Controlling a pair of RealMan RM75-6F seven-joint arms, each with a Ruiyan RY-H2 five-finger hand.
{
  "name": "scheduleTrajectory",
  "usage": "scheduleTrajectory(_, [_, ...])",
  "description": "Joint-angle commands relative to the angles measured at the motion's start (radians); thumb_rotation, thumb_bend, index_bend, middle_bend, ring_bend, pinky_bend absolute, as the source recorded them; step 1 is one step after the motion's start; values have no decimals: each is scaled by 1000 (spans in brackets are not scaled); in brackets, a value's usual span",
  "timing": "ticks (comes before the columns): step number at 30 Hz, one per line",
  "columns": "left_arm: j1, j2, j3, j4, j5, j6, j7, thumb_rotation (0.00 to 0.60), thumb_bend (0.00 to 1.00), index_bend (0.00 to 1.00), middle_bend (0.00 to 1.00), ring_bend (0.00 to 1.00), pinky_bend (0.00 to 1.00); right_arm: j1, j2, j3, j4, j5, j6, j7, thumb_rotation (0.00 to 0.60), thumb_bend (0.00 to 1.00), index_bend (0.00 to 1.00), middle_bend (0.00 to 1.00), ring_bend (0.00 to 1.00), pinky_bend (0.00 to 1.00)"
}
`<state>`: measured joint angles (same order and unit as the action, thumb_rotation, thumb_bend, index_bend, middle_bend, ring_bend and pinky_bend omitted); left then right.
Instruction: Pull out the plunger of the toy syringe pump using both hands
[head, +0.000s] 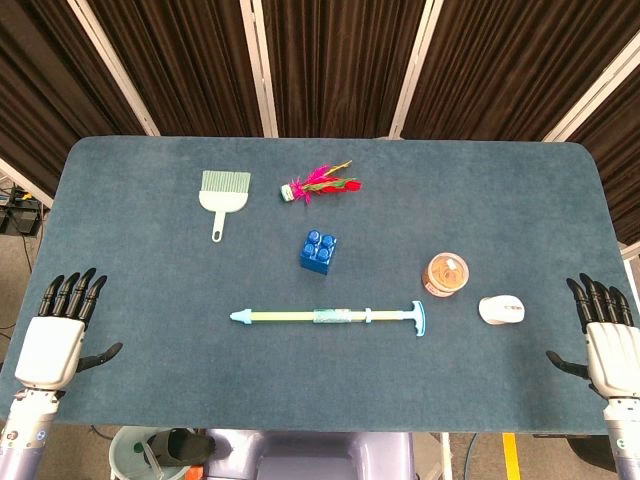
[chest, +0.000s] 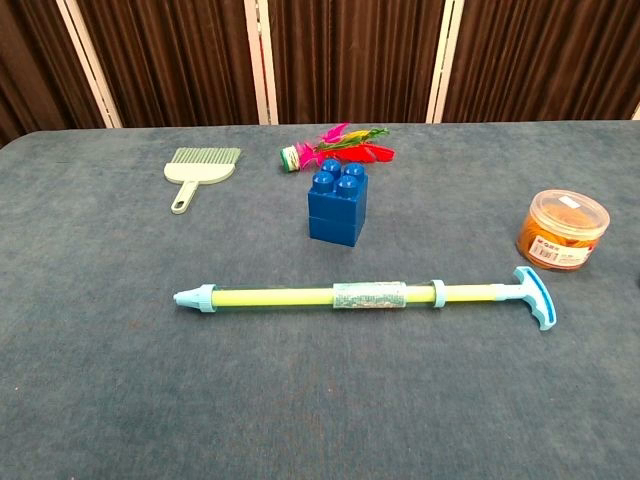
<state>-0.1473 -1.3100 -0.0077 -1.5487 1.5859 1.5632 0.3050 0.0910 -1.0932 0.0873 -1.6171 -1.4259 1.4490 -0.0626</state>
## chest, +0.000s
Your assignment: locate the blue felt table cover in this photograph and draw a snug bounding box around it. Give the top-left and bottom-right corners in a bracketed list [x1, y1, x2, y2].
[0, 119, 640, 480]

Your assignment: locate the clear jar of rubber bands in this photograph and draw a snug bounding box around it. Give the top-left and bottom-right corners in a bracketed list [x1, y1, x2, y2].
[515, 188, 612, 273]

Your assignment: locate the yellow blue water pump toy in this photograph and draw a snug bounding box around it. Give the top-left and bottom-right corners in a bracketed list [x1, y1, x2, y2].
[212, 266, 558, 335]

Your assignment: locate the blue toy building block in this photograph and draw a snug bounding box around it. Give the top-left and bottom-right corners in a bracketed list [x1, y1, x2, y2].
[307, 158, 370, 248]

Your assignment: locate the brown pleated curtain panel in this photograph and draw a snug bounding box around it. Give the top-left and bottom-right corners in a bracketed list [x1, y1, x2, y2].
[74, 0, 261, 129]
[0, 0, 107, 149]
[442, 0, 640, 124]
[267, 0, 446, 125]

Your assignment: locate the colourful feather shuttlecock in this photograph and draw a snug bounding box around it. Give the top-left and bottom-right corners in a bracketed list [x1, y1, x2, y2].
[278, 122, 396, 175]

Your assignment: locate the light blue syringe tube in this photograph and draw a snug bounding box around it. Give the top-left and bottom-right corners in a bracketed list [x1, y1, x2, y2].
[173, 279, 447, 315]

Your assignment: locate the pale green hand brush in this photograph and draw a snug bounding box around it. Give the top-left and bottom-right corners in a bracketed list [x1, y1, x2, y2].
[163, 146, 245, 215]

